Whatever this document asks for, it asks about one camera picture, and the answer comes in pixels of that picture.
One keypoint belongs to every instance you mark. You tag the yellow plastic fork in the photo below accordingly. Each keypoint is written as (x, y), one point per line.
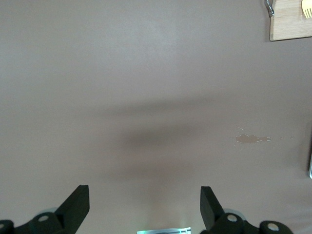
(307, 9)

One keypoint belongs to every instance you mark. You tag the brown table cover mat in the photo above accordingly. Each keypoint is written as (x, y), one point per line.
(122, 61)

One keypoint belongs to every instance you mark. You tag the brown sauce spill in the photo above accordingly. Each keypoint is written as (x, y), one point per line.
(247, 139)

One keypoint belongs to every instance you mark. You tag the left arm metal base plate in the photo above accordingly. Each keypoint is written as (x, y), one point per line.
(163, 230)

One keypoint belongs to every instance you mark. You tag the wooden cutting board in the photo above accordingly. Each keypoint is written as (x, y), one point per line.
(290, 28)

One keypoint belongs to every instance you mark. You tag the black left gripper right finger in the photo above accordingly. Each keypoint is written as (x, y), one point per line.
(214, 219)

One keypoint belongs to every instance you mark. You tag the silver digital kitchen scale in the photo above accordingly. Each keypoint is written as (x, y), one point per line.
(310, 168)

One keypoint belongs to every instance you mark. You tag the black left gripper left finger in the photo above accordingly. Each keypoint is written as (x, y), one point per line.
(70, 214)

